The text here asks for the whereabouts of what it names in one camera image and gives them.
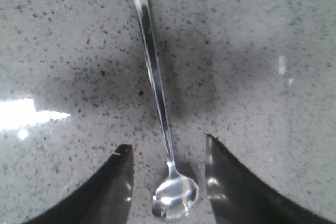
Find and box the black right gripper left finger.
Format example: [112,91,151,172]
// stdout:
[26,144,134,223]

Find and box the silver metal spoon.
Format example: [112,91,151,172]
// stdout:
[133,0,200,222]

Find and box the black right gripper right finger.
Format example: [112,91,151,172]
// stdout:
[205,134,331,223]

